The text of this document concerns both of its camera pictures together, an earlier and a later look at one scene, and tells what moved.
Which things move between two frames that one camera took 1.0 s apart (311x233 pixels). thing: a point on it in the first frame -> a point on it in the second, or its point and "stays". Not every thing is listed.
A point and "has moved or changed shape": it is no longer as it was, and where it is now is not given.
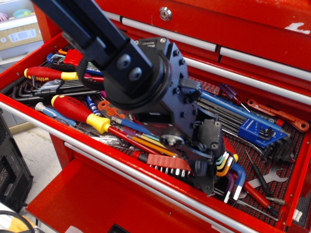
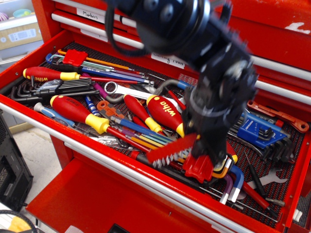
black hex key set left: x=49 y=89 stays
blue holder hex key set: x=276 y=147 stays
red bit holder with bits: x=169 y=164 has moved or changed shape
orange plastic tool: x=104 y=105 stays
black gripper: x=181 y=126 -> x=227 y=79
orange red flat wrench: x=300 y=124 stays
